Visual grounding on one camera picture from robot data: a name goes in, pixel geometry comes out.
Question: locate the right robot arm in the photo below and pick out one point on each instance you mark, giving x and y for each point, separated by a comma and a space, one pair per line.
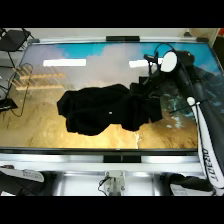
206, 110

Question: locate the black folding chair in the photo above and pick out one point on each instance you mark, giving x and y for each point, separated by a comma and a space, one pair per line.
13, 40

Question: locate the silver frame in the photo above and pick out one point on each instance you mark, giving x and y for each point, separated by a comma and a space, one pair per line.
83, 166

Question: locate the black garment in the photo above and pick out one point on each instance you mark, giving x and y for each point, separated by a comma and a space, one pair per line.
100, 110

